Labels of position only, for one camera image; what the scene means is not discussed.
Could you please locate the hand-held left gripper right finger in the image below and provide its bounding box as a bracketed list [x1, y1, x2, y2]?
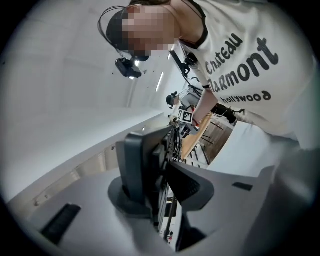
[166, 161, 277, 253]

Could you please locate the cream printed t-shirt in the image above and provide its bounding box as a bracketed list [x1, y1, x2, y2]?
[172, 0, 318, 141]

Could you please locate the black keyboard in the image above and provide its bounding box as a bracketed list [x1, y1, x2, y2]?
[115, 124, 186, 227]

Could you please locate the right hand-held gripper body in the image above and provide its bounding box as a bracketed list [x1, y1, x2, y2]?
[167, 107, 201, 137]

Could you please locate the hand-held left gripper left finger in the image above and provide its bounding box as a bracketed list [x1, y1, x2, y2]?
[26, 169, 181, 256]

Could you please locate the long wooden table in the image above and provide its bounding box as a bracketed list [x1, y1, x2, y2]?
[181, 116, 212, 161]

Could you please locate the black head camera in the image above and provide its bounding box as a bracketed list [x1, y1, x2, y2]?
[114, 57, 143, 78]

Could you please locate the person's right forearm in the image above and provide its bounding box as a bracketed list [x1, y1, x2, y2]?
[192, 86, 220, 123]

